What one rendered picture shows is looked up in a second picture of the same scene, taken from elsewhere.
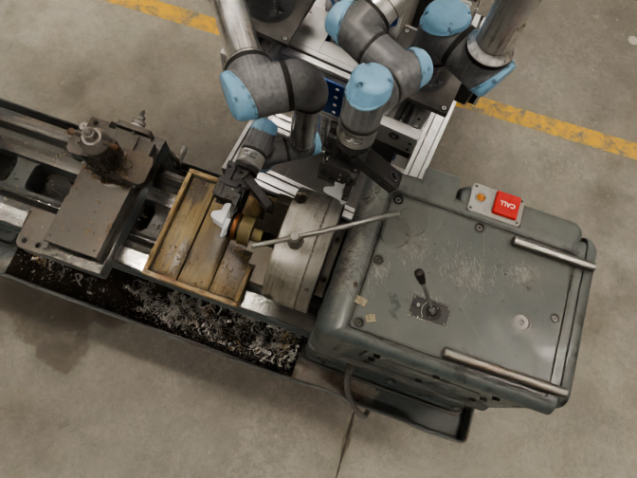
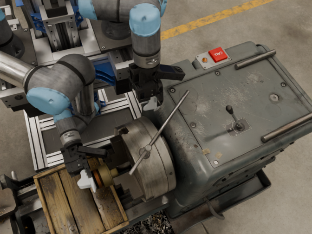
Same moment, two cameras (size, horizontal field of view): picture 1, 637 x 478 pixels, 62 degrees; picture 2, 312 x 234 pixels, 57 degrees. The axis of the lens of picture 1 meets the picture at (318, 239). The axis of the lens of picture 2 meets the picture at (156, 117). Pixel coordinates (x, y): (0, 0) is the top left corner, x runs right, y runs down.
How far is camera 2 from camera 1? 0.41 m
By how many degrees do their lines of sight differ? 19
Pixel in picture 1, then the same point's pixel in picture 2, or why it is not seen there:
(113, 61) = not seen: outside the picture
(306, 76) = (80, 59)
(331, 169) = (146, 90)
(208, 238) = (78, 204)
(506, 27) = not seen: outside the picture
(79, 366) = not seen: outside the picture
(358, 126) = (153, 48)
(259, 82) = (57, 81)
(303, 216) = (136, 137)
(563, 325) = (289, 84)
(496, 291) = (252, 94)
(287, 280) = (157, 177)
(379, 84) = (153, 11)
